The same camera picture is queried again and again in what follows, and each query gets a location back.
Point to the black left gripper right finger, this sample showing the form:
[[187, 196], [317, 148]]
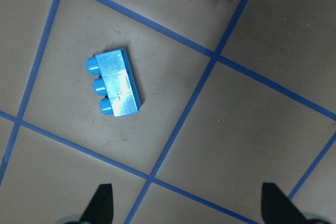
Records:
[[277, 208]]

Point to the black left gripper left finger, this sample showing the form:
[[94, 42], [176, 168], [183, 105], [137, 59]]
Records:
[[100, 208]]

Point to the blue toy block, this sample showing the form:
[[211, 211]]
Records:
[[115, 83]]

